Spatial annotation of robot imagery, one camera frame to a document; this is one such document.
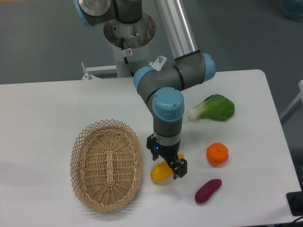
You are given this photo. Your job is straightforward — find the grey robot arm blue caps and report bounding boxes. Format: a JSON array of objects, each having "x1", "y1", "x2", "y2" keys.
[{"x1": 74, "y1": 0, "x2": 216, "y2": 178}]

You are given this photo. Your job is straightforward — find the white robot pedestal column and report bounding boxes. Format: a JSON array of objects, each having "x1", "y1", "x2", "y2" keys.
[{"x1": 103, "y1": 13, "x2": 156, "y2": 78}]

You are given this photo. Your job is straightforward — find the purple sweet potato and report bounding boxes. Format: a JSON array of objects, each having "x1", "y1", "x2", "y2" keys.
[{"x1": 195, "y1": 179, "x2": 223, "y2": 204}]

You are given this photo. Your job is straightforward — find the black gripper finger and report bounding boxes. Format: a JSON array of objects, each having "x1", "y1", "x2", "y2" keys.
[
  {"x1": 146, "y1": 134, "x2": 159, "y2": 161},
  {"x1": 169, "y1": 158, "x2": 187, "y2": 180}
]

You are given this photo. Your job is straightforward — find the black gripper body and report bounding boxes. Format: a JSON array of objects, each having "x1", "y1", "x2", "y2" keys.
[{"x1": 152, "y1": 138, "x2": 181, "y2": 166}]

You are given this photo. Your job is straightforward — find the white metal base frame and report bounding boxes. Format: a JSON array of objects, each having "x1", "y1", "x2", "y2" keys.
[{"x1": 80, "y1": 54, "x2": 168, "y2": 80}]

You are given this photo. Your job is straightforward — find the white frame at right edge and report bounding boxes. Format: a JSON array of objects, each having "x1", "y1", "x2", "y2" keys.
[{"x1": 279, "y1": 80, "x2": 303, "y2": 125}]

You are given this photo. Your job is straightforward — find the black device at table edge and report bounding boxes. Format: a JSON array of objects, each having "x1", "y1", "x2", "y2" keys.
[{"x1": 286, "y1": 191, "x2": 303, "y2": 216}]

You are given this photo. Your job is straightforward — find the yellow mango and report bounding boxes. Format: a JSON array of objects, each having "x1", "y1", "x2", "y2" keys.
[{"x1": 150, "y1": 160, "x2": 174, "y2": 183}]

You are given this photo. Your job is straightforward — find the green bok choy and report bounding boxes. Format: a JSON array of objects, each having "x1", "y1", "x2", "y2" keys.
[{"x1": 186, "y1": 94, "x2": 235, "y2": 122}]

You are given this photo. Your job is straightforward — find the orange tangerine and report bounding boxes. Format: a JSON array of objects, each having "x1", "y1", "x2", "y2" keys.
[{"x1": 206, "y1": 142, "x2": 229, "y2": 165}]

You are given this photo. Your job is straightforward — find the woven wicker basket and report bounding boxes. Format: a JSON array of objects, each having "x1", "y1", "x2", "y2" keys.
[{"x1": 70, "y1": 119, "x2": 143, "y2": 212}]

